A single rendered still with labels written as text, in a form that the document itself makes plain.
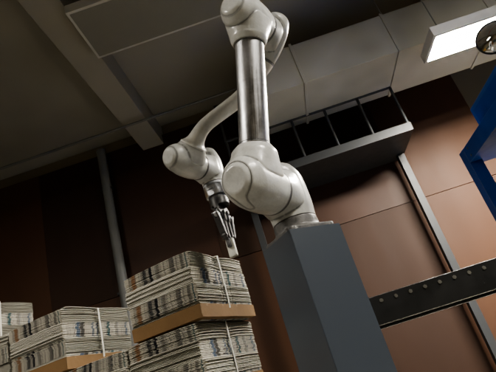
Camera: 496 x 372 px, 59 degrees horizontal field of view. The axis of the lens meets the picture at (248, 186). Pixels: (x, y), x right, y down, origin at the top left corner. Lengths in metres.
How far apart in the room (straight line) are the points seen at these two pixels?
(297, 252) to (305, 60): 3.60
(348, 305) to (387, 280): 3.90
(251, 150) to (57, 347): 1.04
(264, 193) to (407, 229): 4.23
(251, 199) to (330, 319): 0.41
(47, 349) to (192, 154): 0.91
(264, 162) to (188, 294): 0.49
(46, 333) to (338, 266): 1.12
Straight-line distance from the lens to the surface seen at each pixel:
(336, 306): 1.38
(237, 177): 1.30
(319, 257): 1.40
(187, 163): 1.57
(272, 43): 1.71
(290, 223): 1.46
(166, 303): 1.53
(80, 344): 1.90
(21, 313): 2.54
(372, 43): 4.93
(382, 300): 2.04
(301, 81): 4.65
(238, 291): 1.71
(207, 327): 1.51
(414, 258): 5.39
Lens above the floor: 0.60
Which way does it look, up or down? 23 degrees up
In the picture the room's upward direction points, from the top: 17 degrees counter-clockwise
